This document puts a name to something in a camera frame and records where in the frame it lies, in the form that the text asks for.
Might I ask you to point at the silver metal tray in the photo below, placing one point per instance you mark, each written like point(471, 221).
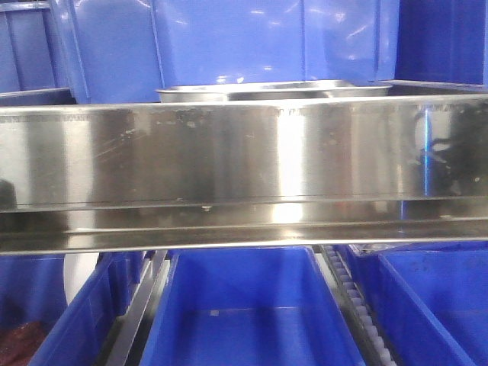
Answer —
point(262, 91)

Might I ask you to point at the stainless steel shelf front panel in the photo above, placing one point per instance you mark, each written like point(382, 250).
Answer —
point(115, 177)

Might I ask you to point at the white roller conveyor track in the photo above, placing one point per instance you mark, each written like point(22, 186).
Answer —
point(367, 335)

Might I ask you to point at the blue bin lower centre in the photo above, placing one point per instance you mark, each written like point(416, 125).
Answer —
point(248, 306)

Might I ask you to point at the blue bin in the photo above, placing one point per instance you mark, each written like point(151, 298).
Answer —
point(33, 289)
point(248, 306)
point(429, 300)

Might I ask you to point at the large blue crate upper centre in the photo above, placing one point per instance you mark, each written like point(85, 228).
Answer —
point(124, 51)

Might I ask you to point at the blue bin lower right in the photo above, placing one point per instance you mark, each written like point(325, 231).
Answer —
point(429, 300)

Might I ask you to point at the blue bin lower left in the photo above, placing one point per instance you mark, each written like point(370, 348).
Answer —
point(33, 289)

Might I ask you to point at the blue crate upper left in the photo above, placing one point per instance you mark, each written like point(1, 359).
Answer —
point(32, 65)

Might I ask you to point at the blue crate upper right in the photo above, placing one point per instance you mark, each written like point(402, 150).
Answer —
point(442, 41)

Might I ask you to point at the grey metal divider rail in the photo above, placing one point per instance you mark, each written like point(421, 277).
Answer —
point(127, 338)

